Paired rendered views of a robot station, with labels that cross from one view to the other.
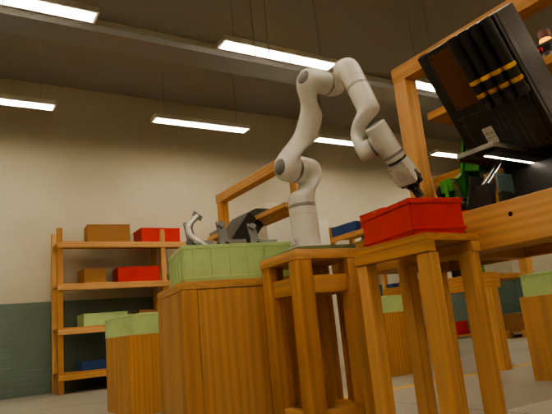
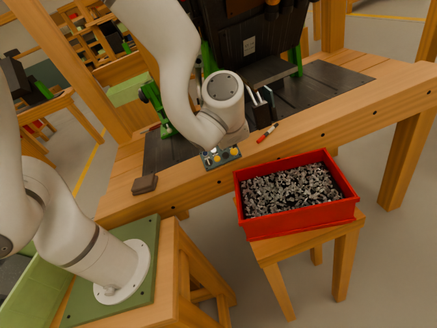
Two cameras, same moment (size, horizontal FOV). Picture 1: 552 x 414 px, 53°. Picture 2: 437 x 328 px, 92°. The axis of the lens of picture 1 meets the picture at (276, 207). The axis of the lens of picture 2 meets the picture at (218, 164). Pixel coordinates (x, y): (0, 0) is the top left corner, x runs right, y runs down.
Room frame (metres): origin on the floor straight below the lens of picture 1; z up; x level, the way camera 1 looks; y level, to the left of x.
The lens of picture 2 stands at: (1.79, -0.04, 1.42)
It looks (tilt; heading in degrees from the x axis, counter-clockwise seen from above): 39 degrees down; 306
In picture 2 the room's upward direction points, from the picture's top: 24 degrees counter-clockwise
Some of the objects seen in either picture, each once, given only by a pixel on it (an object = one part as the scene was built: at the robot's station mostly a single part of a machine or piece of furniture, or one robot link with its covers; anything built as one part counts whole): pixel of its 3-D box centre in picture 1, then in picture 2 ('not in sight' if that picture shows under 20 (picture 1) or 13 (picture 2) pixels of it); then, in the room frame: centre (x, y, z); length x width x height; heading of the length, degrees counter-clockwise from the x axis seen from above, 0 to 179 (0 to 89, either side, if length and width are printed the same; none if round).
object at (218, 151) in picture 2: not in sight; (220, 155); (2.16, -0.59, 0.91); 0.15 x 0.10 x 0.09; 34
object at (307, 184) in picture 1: (303, 182); (39, 207); (2.37, -0.13, 1.18); 0.19 x 0.12 x 0.24; 132
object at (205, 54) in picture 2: (476, 156); (213, 66); (2.20, -0.85, 1.17); 0.13 x 0.12 x 0.20; 34
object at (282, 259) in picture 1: (309, 259); (131, 274); (2.35, -0.12, 0.83); 0.32 x 0.32 x 0.04; 29
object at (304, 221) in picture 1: (305, 228); (103, 257); (2.35, -0.12, 0.96); 0.19 x 0.19 x 0.18
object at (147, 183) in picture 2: not in sight; (144, 184); (2.45, -0.42, 0.91); 0.10 x 0.08 x 0.03; 21
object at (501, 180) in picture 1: (506, 191); (269, 102); (2.01, -0.86, 0.97); 0.10 x 0.02 x 0.14; 124
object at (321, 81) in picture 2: not in sight; (242, 112); (2.17, -0.94, 0.89); 1.10 x 0.42 x 0.02; 34
